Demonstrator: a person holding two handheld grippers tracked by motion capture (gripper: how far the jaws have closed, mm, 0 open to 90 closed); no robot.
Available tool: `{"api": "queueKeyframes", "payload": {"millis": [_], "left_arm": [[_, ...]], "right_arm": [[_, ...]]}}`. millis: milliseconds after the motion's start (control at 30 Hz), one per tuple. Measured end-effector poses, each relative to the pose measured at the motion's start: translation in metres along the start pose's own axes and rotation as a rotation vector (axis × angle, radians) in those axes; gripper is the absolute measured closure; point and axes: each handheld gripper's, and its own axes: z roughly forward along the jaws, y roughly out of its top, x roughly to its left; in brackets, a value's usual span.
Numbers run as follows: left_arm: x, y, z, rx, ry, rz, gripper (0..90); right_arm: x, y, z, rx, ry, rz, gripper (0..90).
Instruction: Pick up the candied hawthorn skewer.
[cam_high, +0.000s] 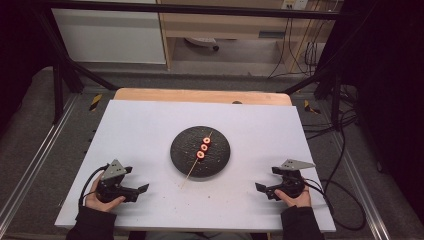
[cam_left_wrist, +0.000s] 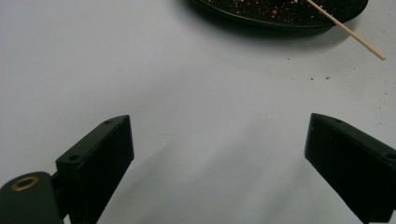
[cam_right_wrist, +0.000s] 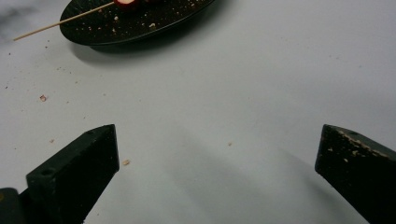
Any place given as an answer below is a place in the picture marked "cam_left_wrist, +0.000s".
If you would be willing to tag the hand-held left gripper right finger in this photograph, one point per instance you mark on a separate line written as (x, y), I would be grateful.
(348, 161)

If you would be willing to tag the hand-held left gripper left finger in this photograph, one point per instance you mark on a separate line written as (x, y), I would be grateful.
(96, 168)

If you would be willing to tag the wooden skewer stick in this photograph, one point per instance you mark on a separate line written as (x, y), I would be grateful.
(345, 28)

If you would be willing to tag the black plate with crumbs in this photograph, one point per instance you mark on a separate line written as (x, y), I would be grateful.
(280, 12)

